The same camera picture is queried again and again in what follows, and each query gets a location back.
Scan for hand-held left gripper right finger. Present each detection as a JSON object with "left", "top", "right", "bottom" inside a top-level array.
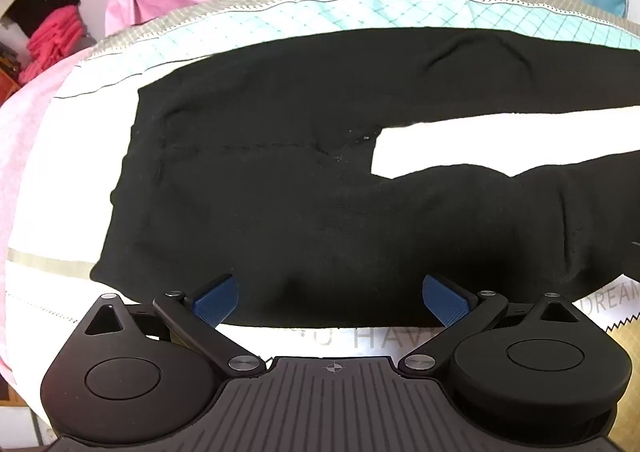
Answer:
[{"left": 398, "top": 274, "right": 582, "bottom": 378}]

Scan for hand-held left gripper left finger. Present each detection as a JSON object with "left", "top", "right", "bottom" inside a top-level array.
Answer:
[{"left": 75, "top": 274, "right": 265, "bottom": 379}]

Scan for black pants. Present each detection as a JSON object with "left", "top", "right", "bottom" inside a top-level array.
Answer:
[{"left": 90, "top": 27, "right": 640, "bottom": 328}]

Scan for pink bedsheet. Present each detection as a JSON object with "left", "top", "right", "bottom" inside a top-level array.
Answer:
[{"left": 0, "top": 51, "right": 88, "bottom": 385}]

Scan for teal white patterned quilt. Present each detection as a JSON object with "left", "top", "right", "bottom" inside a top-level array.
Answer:
[{"left": 5, "top": 0, "right": 640, "bottom": 373}]

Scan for stack of red folded clothes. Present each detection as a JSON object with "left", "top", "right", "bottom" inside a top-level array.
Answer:
[{"left": 19, "top": 4, "right": 85, "bottom": 84}]

